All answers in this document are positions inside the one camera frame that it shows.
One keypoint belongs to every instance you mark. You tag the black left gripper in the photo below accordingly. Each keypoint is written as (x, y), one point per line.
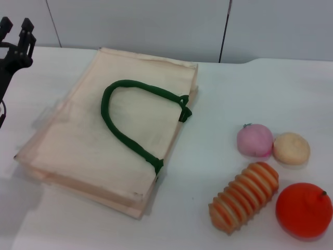
(10, 62)

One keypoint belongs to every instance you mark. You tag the orange toy fruit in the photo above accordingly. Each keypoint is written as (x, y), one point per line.
(301, 211)

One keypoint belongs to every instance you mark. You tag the pink toy peach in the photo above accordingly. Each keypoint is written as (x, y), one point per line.
(253, 140)

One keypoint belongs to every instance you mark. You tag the orange striped ribbed toy bread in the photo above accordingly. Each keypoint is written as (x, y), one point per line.
(242, 198)

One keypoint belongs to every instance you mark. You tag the beige toy bun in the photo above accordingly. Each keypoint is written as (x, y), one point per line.
(291, 149)

